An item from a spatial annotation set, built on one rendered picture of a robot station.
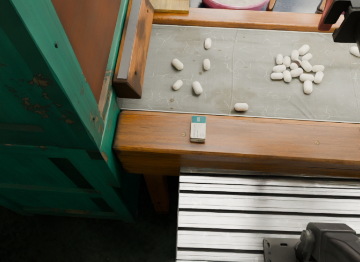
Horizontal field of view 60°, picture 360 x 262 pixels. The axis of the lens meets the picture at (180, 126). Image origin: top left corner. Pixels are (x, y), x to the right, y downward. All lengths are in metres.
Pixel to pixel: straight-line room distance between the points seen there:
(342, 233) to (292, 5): 0.79
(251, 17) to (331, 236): 0.63
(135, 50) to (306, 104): 0.46
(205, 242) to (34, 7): 0.59
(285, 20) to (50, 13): 0.72
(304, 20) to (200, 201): 0.60
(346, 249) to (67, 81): 0.51
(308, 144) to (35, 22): 0.62
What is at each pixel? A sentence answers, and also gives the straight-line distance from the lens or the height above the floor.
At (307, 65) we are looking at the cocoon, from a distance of 0.92.
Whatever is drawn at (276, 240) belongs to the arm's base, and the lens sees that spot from 0.79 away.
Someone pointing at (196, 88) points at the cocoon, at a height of 0.76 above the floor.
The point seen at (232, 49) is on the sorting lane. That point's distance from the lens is 0.93.
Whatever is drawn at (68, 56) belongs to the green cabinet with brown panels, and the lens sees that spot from 0.49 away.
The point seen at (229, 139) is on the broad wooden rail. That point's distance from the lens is 0.74.
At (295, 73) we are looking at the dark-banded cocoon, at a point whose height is 0.76.
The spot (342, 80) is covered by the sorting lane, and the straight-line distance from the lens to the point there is 0.96.
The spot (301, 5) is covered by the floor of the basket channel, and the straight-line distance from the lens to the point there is 1.22.
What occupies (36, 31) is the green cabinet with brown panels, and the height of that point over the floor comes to 1.17.
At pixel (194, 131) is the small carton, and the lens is 0.72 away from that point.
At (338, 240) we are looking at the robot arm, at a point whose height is 0.86.
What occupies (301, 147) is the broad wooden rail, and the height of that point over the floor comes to 0.76.
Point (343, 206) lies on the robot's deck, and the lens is 0.87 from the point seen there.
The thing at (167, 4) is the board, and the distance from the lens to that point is 0.99.
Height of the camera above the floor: 1.43
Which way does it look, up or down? 63 degrees down
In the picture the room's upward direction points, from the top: straight up
